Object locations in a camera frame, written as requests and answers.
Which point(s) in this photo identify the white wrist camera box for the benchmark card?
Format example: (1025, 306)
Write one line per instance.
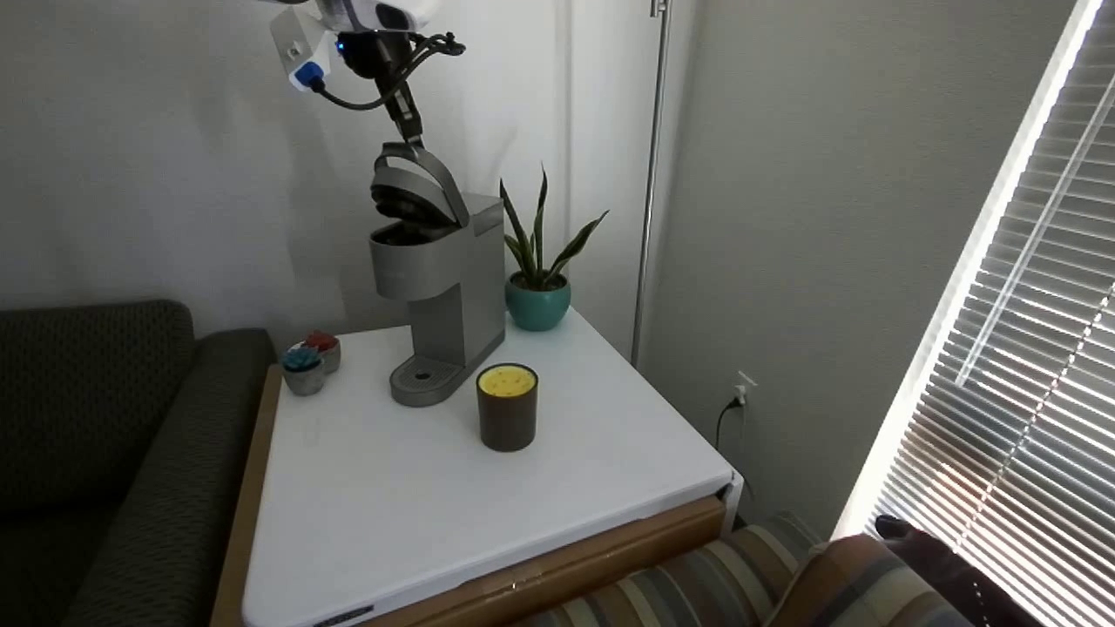
(306, 30)

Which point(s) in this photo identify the snake plant in teal pot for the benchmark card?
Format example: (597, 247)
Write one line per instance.
(538, 294)

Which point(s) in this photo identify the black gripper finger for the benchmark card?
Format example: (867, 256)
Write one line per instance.
(396, 110)
(408, 118)

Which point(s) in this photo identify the wooden brown table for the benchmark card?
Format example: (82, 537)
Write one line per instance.
(499, 594)

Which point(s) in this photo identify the small pot red succulent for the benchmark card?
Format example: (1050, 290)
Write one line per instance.
(326, 350)

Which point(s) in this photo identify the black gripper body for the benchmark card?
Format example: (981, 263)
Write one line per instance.
(381, 59)

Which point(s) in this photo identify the white table top board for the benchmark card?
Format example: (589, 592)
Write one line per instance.
(372, 507)

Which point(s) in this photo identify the thin metal floor pole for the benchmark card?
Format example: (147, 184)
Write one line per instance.
(647, 235)

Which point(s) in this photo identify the striped sofa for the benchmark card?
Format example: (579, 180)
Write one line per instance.
(775, 575)

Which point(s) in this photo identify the white window blinds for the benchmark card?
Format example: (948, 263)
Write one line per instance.
(1000, 432)

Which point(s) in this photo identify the wall outlet with plug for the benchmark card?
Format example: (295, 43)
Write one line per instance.
(736, 403)

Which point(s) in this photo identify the dark jar yellow candle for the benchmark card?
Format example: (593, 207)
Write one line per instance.
(508, 407)

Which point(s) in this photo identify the grey coffee maker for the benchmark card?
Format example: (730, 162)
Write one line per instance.
(441, 254)

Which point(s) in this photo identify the dark grey sofa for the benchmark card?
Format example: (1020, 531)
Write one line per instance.
(123, 436)

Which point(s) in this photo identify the black robot cable blue connectors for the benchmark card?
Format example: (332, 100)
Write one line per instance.
(360, 96)

